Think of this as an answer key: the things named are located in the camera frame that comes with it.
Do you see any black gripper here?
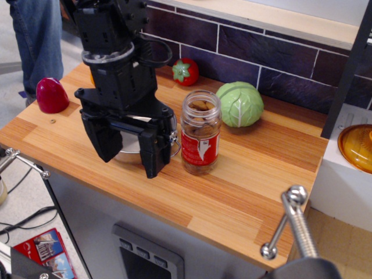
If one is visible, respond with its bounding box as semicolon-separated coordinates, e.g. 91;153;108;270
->
74;88;174;178

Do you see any almond jar with red label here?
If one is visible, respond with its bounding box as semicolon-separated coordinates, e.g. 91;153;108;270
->
180;90;222;176

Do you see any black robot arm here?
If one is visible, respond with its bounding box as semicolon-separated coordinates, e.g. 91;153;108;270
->
74;1;177;178

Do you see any stainless steel pot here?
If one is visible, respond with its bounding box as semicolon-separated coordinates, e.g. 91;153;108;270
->
114;116;181;164

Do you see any orange toy pumpkin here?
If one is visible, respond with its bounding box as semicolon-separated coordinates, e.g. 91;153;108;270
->
90;74;95;87

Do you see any red toy tomato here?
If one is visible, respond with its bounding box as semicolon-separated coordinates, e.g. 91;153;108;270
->
172;58;199;86

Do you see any dark red toy vegetable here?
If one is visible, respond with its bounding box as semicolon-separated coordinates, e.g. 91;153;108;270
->
36;77;69;114

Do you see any grey oven control panel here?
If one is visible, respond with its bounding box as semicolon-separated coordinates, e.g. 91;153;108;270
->
112;224;185;279

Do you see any green toy cabbage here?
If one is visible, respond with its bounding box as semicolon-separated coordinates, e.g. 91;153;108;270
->
216;81;264;128

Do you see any left metal clamp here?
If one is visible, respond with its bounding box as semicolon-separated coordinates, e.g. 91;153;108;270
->
0;148;51;180

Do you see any metal clamp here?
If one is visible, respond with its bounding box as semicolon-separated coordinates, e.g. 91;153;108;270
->
260;184;342;279
0;148;51;180

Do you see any red postcard booklet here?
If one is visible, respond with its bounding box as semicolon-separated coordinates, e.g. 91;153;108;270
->
14;228;77;279

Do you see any person in blue jeans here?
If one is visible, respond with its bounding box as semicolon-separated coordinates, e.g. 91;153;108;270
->
7;0;64;105

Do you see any right metal clamp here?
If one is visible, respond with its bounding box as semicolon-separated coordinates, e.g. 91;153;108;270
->
260;184;342;279

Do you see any amber glass lid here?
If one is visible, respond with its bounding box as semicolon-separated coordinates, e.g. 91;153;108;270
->
338;124;371;174

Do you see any black cable on floor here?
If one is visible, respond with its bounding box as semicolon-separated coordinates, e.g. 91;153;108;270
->
0;167;59;245

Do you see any black shelf post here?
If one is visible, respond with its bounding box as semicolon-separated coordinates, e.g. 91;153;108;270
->
321;1;371;139

